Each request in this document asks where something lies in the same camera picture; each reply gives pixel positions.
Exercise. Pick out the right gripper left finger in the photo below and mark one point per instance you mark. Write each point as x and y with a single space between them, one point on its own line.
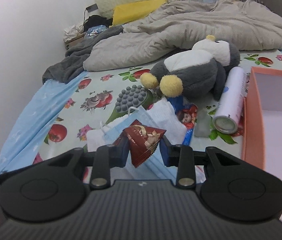
103 159

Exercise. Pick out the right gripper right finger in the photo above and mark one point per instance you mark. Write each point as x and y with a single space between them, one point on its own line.
184 158

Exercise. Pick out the dark red snack packet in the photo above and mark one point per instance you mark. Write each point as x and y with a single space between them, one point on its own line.
143 141

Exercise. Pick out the clear plastic piece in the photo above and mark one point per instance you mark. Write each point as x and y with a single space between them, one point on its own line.
203 125

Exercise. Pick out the white towel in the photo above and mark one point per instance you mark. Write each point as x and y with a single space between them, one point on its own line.
161 115

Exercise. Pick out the blue plastic snack bag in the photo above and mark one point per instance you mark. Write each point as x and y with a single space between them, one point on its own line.
186 113

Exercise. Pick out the fruit print table cloth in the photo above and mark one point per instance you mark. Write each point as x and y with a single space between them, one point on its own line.
87 118

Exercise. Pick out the green massage brush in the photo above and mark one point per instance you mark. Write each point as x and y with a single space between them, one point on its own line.
130 98

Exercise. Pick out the white spray can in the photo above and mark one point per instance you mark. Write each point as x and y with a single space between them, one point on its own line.
229 110

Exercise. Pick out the grey penguin plush toy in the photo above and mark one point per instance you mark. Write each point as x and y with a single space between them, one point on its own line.
196 72

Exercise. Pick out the orange cardboard box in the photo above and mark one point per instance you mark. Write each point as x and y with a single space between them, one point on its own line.
263 121

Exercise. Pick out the light blue bed sheet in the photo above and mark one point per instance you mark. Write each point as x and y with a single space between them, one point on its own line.
33 124

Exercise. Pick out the dark grey blanket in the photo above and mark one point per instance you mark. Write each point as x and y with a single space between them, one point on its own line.
72 65

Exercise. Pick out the beige quilt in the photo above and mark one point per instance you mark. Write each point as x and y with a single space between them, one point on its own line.
180 24

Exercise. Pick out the bedside clutter pile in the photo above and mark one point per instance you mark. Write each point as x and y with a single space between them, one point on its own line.
92 25

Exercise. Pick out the yellow pillow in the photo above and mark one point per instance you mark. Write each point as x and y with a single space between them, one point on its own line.
130 12

